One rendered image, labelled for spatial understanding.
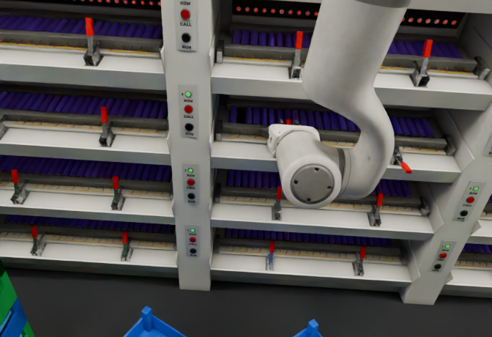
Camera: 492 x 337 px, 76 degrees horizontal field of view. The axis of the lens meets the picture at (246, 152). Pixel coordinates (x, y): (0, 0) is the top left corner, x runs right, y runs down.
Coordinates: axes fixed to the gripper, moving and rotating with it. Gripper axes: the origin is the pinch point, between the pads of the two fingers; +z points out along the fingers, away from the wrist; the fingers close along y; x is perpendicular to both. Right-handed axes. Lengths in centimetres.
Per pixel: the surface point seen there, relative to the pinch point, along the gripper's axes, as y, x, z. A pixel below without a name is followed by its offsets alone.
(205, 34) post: -19.0, 19.0, -5.2
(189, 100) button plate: -22.5, 5.6, -3.1
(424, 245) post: 43, -33, 6
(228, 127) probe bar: -14.4, -2.3, 5.1
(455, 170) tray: 41.0, -7.8, 0.0
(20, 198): -69, -25, 3
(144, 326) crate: -34, -56, -6
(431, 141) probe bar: 36.4, -2.4, 4.6
